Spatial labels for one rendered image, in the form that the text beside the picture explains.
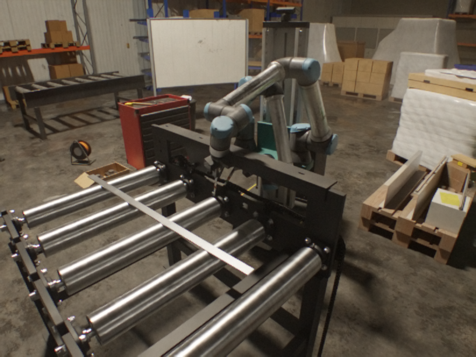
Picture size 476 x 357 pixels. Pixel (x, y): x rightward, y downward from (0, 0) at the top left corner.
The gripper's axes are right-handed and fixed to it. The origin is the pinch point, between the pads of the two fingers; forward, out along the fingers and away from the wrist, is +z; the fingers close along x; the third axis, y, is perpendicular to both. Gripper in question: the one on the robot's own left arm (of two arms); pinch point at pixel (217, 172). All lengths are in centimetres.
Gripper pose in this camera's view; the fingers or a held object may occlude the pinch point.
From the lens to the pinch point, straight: 149.6
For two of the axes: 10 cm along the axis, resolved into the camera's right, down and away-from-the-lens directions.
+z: -1.2, 5.7, 8.1
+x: -7.6, 4.8, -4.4
